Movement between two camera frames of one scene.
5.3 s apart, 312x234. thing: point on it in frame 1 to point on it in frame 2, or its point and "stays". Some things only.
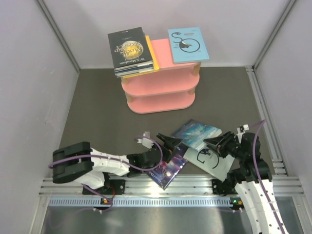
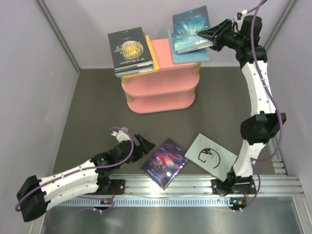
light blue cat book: [187, 45] stays
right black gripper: [220, 143] to [216, 33]
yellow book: [156, 67] stays
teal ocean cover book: [193, 133] to [186, 26]
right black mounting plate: [223, 188] stays
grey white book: [209, 161] stays
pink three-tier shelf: [171, 87] stays
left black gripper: [169, 144] to [145, 147]
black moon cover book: [129, 48] stays
